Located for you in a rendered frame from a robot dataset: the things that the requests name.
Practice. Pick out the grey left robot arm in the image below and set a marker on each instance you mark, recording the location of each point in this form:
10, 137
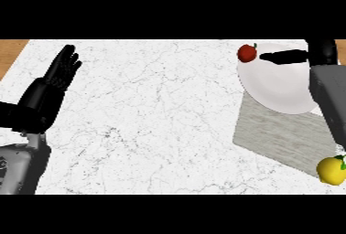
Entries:
19, 164

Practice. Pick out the red apple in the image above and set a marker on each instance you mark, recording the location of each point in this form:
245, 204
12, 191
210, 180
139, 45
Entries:
247, 53

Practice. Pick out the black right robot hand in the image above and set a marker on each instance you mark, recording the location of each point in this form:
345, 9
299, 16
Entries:
322, 51

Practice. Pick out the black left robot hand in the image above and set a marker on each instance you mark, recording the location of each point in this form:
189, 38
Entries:
43, 97

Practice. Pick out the grey placemat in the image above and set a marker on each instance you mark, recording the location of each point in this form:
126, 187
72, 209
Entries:
279, 137

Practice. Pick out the yellow bell pepper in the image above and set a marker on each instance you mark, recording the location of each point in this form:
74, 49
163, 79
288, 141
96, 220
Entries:
331, 170

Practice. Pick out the white plate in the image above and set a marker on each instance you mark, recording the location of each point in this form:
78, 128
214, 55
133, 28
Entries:
279, 82

